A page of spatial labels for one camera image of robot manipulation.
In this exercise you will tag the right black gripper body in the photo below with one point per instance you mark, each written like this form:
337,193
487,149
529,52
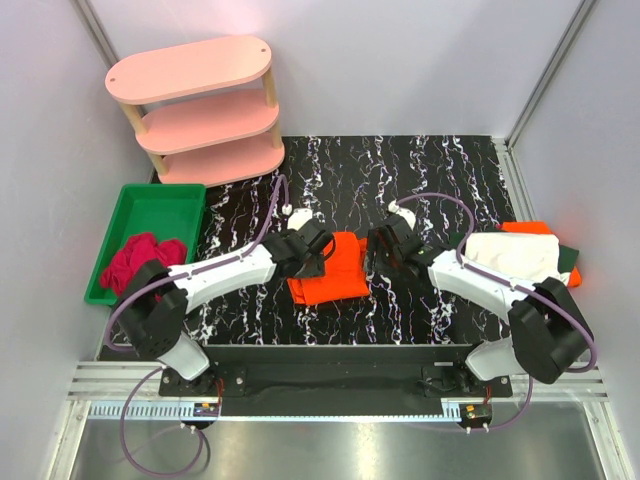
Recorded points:
382,248

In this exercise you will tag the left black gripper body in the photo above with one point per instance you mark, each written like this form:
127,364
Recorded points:
314,248

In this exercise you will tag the orange t-shirt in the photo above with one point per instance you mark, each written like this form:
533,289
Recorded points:
344,276
574,280

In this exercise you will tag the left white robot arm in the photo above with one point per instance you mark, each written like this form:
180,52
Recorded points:
152,309

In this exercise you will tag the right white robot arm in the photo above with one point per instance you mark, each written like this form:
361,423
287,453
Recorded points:
548,334

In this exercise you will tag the black marble pattern mat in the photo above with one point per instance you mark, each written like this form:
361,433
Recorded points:
450,182

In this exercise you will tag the folded white t-shirt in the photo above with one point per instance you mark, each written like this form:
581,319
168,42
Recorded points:
528,256

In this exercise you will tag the green plastic bin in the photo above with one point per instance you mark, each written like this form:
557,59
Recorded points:
167,211

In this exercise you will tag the folded orange t-shirt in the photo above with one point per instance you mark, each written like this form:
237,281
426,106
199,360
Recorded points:
574,280

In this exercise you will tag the crumpled red t-shirt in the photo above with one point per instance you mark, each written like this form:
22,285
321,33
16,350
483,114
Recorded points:
138,250

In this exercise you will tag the pink three-tier shelf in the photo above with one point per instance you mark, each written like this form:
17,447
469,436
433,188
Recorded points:
205,112

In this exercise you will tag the folded dark green t-shirt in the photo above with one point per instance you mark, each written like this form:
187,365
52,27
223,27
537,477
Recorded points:
567,258

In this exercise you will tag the right orange connector box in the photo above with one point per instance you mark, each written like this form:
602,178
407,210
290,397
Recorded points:
476,415

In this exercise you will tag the orange connector box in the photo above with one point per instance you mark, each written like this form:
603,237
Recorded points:
207,408
476,415

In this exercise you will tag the left orange connector box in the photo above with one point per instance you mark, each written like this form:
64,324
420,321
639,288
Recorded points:
207,408

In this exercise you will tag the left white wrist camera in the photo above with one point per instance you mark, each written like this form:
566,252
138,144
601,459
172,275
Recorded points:
296,218

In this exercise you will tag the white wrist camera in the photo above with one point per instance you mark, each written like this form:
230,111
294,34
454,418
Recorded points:
296,218
409,216

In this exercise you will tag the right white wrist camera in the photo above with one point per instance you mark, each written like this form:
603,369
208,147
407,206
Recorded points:
409,216

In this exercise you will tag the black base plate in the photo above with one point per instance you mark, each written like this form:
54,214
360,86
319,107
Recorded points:
246,370

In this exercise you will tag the aluminium frame rail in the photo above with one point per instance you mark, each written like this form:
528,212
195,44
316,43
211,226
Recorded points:
116,390

